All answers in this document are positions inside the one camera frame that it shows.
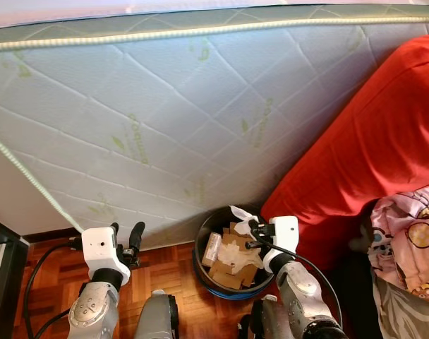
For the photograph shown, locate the crumpled white paper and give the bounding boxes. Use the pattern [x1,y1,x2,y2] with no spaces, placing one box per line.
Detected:
[227,205,256,227]

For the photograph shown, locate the brown cardboard scraps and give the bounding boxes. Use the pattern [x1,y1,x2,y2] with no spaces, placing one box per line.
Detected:
[207,222,265,290]

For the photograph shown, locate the small beige carton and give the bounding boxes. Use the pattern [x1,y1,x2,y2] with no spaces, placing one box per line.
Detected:
[202,233,224,268]

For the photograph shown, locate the black round trash bin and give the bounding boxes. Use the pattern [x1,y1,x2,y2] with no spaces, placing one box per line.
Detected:
[192,205,279,301]

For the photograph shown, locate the silver robot right leg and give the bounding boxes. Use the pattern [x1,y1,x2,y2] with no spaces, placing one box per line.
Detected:
[239,297,293,339]

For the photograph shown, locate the pink cartoon print blanket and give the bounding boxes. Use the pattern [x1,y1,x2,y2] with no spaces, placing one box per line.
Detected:
[368,185,429,303]

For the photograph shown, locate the red fabric sofa cushion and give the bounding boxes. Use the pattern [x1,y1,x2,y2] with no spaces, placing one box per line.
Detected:
[260,32,429,273]

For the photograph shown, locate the beige floral bedspread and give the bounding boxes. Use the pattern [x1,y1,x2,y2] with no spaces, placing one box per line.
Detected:
[373,272,429,339]

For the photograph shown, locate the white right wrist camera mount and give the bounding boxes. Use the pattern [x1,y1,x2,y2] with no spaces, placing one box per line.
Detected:
[269,216,300,256]

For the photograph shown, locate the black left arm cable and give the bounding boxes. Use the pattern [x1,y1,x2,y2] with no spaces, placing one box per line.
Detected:
[22,237,85,339]

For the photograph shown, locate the black furniture frame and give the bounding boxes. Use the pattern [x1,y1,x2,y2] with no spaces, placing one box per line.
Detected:
[0,215,30,339]

